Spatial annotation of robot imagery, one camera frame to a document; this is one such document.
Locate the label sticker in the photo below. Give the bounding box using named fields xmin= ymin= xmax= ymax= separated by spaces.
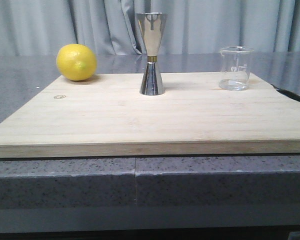
xmin=287 ymin=231 xmax=300 ymax=240

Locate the black cutting board handle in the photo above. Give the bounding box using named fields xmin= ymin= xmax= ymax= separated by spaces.
xmin=272 ymin=84 xmax=300 ymax=103

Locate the clear glass beaker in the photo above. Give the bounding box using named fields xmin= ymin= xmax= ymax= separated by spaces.
xmin=219 ymin=46 xmax=254 ymax=91

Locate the yellow lemon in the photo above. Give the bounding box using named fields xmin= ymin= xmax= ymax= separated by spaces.
xmin=56 ymin=43 xmax=97 ymax=81

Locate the grey curtain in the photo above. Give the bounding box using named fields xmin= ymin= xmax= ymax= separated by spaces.
xmin=0 ymin=0 xmax=300 ymax=57

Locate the steel double jigger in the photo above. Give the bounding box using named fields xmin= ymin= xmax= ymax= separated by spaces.
xmin=136 ymin=12 xmax=167 ymax=96

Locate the light wooden cutting board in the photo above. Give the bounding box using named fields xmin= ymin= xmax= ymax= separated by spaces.
xmin=0 ymin=72 xmax=300 ymax=158

